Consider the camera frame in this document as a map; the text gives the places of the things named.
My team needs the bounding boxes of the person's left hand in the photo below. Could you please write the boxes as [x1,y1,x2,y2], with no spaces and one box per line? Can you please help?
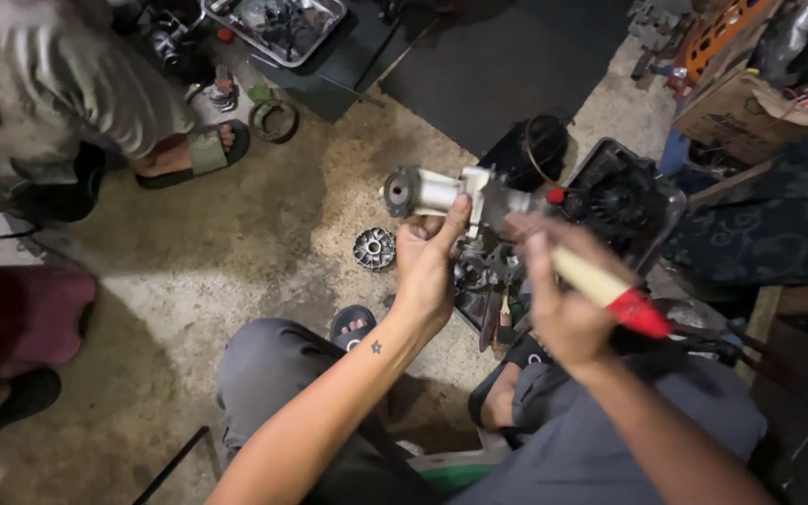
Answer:
[392,194,473,331]

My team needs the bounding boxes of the person's right hand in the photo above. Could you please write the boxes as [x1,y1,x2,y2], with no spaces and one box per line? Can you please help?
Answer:
[504,212,640,369]

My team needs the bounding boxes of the wooden brush with red handle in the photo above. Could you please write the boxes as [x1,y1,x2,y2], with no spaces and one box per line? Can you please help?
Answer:
[548,245,673,340]

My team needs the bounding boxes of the grey metal engine part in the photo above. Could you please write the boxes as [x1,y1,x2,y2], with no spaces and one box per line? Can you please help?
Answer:
[382,164,552,239]

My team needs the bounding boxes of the black plastic engine cover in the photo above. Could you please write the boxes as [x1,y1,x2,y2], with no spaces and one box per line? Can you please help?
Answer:
[477,114,573,194]

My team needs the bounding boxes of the person's black right sandal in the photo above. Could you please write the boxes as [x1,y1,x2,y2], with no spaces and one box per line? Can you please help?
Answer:
[467,335,552,450]

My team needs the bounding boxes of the person's black sandal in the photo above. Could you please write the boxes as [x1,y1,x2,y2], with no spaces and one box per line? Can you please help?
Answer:
[467,335,552,450]
[329,304,378,352]

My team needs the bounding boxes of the round ribbed metal pulley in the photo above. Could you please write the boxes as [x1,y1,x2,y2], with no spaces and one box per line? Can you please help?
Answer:
[353,226,397,272]

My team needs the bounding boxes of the black rubber floor mat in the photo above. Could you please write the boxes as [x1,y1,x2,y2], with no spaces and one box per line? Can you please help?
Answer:
[250,0,636,159]

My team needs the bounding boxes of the person's grey trousers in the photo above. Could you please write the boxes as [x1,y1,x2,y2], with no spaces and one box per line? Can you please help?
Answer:
[216,317,770,505]

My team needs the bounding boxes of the person's black left sandal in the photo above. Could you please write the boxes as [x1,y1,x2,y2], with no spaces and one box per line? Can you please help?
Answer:
[329,304,378,352]

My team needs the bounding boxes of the dark patterned cloth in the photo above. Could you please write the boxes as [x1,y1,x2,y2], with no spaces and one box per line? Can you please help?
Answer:
[664,137,808,289]

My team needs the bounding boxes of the cardboard box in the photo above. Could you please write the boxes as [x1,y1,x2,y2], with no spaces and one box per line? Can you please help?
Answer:
[672,66,808,166]

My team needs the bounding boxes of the orange plastic crate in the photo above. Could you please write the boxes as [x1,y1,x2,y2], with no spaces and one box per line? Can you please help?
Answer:
[685,0,780,81]

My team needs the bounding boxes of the round brake shoe part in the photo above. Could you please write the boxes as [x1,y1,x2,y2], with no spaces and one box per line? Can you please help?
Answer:
[249,99,300,144]

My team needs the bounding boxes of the metal tray with parts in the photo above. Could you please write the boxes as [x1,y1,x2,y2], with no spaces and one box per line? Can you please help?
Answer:
[201,0,349,69]

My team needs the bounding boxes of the small metal engine part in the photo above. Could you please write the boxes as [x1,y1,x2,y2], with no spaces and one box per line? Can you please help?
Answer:
[204,65,240,113]

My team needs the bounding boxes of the black metal rod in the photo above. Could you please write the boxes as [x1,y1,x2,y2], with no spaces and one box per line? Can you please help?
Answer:
[130,425,211,505]

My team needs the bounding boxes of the dark red cloth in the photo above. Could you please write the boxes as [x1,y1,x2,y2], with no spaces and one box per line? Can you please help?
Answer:
[0,231,98,387]

